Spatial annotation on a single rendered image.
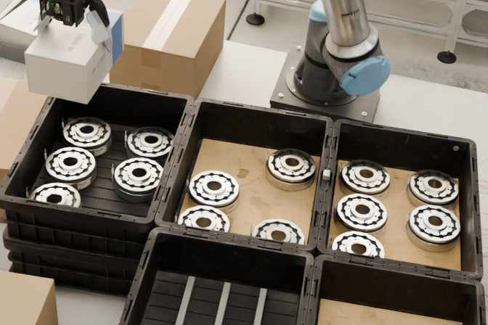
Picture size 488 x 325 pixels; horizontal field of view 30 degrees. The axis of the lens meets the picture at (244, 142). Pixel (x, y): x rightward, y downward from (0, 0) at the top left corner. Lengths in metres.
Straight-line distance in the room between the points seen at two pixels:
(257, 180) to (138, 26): 0.60
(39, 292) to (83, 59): 0.43
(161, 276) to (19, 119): 0.52
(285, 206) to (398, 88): 0.71
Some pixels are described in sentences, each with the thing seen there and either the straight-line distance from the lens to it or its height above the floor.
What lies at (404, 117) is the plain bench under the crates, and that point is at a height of 0.70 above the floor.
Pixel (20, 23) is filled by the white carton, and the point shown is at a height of 0.79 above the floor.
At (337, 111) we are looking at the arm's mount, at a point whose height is 0.80.
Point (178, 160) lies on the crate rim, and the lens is 1.80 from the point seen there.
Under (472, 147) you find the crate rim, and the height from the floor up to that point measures 0.93.
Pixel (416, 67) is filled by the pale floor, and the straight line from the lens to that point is 3.83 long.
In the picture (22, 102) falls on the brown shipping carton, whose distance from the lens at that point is 2.07.
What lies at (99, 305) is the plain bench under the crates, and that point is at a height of 0.70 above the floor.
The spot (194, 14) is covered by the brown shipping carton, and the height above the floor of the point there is 0.86.
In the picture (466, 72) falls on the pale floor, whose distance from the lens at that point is 3.87.
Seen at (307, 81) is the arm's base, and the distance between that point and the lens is 2.19.
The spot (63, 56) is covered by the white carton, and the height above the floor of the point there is 1.14.
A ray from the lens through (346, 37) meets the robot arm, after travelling 1.95.
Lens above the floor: 2.11
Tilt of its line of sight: 40 degrees down
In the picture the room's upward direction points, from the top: 5 degrees clockwise
